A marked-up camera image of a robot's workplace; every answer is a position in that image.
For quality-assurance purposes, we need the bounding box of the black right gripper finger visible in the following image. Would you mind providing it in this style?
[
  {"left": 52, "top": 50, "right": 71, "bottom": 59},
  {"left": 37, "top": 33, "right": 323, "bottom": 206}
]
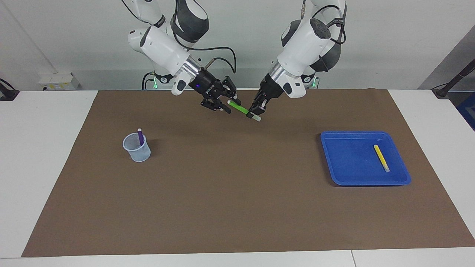
[
  {"left": 222, "top": 76, "right": 242, "bottom": 106},
  {"left": 200, "top": 97, "right": 232, "bottom": 114}
]

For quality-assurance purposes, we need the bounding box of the green marker pen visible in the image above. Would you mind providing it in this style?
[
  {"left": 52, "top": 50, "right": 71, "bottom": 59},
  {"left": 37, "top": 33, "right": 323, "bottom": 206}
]
[{"left": 227, "top": 99, "right": 262, "bottom": 122}]

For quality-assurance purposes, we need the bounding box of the yellow marker pen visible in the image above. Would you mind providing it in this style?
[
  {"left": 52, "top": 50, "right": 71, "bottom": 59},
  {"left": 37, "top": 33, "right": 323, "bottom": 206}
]
[{"left": 373, "top": 144, "right": 390, "bottom": 172}]

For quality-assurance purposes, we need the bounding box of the brown table mat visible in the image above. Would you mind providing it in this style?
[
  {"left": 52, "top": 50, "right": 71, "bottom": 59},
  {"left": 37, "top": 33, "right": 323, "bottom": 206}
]
[{"left": 22, "top": 88, "right": 475, "bottom": 257}]

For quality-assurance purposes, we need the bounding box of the clear plastic cup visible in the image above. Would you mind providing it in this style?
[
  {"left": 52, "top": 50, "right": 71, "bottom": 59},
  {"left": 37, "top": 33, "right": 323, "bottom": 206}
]
[{"left": 123, "top": 133, "right": 151, "bottom": 162}]

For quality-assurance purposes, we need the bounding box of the blue plastic tray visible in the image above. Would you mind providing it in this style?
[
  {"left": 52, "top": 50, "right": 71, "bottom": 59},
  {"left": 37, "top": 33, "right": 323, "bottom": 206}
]
[{"left": 320, "top": 131, "right": 412, "bottom": 186}]

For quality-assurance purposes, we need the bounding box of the black stand pole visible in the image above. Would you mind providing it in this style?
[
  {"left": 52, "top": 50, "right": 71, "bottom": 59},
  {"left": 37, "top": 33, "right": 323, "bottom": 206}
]
[{"left": 432, "top": 59, "right": 475, "bottom": 99}]

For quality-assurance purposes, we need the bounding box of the blue box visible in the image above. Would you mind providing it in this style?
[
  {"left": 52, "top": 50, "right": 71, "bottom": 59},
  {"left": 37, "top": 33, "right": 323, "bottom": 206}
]
[{"left": 458, "top": 93, "right": 475, "bottom": 131}]

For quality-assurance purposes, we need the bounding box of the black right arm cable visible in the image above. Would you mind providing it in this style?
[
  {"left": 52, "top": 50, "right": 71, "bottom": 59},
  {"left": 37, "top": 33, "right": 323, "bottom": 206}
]
[{"left": 171, "top": 22, "right": 237, "bottom": 74}]

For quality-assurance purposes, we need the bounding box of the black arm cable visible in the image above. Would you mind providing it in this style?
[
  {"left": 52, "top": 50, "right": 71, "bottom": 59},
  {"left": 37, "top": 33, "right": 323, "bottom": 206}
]
[
  {"left": 301, "top": 0, "right": 347, "bottom": 73},
  {"left": 171, "top": 22, "right": 237, "bottom": 74}
]

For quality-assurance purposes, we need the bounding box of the black base cable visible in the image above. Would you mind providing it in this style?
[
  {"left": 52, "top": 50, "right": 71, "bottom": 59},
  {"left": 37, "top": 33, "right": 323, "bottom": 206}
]
[{"left": 142, "top": 72, "right": 157, "bottom": 90}]

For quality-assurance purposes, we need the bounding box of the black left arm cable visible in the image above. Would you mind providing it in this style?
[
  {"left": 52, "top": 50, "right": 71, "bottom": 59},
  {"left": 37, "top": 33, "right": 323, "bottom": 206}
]
[{"left": 301, "top": 0, "right": 347, "bottom": 73}]

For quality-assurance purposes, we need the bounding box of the white wall socket box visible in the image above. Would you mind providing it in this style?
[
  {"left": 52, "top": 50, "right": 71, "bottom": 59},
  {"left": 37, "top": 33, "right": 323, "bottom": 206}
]
[{"left": 38, "top": 72, "right": 80, "bottom": 90}]

